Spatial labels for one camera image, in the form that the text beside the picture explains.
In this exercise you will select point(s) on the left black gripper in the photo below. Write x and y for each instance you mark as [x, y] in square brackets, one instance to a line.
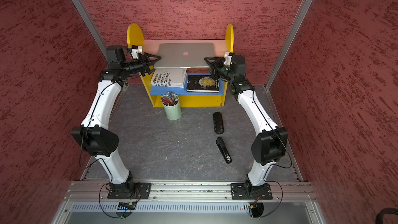
[145, 66]

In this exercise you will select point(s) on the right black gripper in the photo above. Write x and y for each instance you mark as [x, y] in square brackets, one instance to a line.
[215, 65]

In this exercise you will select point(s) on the silver laptop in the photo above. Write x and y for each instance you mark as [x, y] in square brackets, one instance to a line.
[184, 55]

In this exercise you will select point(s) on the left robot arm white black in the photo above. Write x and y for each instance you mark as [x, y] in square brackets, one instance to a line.
[93, 135]

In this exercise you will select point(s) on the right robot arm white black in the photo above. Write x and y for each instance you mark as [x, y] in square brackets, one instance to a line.
[270, 144]

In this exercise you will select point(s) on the black book gold cover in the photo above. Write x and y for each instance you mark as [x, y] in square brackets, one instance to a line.
[201, 83]

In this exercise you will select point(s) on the yellow shelf with pink board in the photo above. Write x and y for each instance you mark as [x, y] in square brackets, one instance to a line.
[135, 36]

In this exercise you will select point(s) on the white book black text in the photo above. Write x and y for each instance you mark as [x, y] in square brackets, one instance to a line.
[169, 77]

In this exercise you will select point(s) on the colored pencils bundle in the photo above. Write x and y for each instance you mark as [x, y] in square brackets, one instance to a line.
[170, 99]

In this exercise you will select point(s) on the green pencil cup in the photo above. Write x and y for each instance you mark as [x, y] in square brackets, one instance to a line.
[173, 112]

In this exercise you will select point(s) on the black stapler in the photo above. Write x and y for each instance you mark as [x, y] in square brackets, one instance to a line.
[223, 149]

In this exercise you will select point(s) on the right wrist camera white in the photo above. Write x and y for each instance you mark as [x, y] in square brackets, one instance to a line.
[228, 57]

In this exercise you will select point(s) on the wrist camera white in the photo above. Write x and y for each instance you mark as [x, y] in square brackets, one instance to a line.
[135, 51]
[228, 57]

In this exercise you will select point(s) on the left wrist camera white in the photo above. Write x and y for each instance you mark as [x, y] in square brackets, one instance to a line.
[135, 51]

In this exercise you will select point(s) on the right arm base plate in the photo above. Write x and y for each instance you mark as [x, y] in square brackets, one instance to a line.
[246, 191]

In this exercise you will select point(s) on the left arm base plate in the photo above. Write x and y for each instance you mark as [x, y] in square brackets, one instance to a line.
[129, 191]

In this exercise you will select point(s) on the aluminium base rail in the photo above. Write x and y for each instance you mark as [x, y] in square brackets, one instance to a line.
[196, 191]

